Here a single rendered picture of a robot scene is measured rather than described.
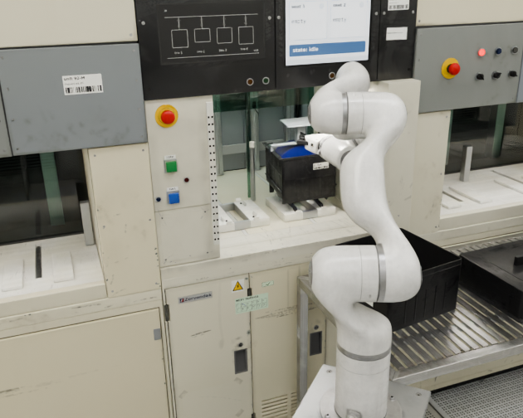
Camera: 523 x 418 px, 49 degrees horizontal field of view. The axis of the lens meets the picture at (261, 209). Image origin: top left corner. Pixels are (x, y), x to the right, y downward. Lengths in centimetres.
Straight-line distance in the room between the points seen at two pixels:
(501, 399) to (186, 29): 203
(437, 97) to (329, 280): 105
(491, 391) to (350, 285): 174
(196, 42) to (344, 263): 81
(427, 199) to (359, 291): 103
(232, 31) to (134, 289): 84
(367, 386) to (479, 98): 120
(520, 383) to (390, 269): 182
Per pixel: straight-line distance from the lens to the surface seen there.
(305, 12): 179
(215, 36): 170
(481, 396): 281
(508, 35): 221
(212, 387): 214
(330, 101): 135
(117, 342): 195
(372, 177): 127
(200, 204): 180
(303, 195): 215
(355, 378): 132
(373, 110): 135
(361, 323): 125
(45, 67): 164
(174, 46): 168
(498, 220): 244
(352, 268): 118
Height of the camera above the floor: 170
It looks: 21 degrees down
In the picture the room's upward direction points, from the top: 1 degrees counter-clockwise
